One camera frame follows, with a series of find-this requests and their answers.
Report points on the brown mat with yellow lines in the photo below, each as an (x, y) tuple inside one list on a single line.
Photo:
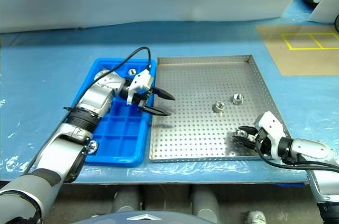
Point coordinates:
[(296, 59)]

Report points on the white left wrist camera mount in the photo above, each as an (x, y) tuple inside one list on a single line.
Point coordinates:
[(141, 79)]

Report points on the metal nut left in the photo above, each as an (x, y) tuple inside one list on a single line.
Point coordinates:
[(218, 107)]

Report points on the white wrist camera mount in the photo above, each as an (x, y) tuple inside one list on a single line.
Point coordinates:
[(141, 79), (271, 124)]

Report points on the white shoe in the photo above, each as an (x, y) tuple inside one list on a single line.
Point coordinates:
[(255, 218)]

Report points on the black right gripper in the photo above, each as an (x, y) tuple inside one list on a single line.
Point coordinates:
[(259, 136)]

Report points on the metal nut in blue tray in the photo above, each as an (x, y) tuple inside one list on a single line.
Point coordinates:
[(132, 71)]

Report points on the metal nut right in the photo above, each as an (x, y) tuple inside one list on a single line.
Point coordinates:
[(237, 99)]

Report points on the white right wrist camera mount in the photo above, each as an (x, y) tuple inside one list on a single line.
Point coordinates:
[(271, 124)]

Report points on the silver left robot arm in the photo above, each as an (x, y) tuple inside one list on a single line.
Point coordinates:
[(92, 97)]

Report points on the blue compartment tray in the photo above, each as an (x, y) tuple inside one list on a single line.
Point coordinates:
[(127, 128)]

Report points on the grey rounded post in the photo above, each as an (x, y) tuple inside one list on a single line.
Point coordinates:
[(126, 198), (205, 202)]

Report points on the perforated metal tray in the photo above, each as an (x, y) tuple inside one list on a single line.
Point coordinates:
[(190, 128)]

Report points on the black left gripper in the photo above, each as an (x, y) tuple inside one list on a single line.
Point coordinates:
[(141, 98)]

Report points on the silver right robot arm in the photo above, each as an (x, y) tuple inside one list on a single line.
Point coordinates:
[(312, 148)]

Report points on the dark rounded shape with emblem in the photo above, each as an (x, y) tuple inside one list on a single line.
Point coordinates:
[(119, 218)]

